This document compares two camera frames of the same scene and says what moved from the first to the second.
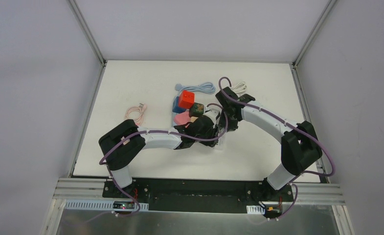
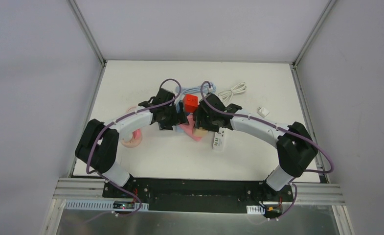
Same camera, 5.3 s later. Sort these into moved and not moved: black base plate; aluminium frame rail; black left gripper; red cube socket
Moved: black left gripper; red cube socket
Not moved: aluminium frame rail; black base plate
